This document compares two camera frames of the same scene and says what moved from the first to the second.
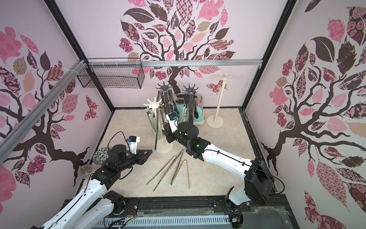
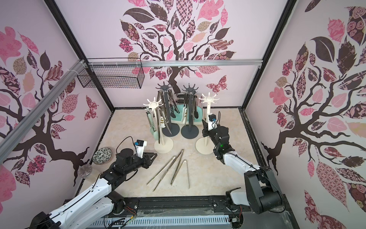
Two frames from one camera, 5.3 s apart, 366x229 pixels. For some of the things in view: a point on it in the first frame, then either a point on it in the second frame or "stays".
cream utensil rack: (214, 122) to (206, 146)
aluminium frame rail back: (172, 63) stays
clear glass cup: (84, 170) stays
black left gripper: (142, 155) to (147, 157)
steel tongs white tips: (185, 117) stays
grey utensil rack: (190, 91) stays
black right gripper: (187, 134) to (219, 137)
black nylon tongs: (196, 113) stays
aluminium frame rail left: (12, 136) stays
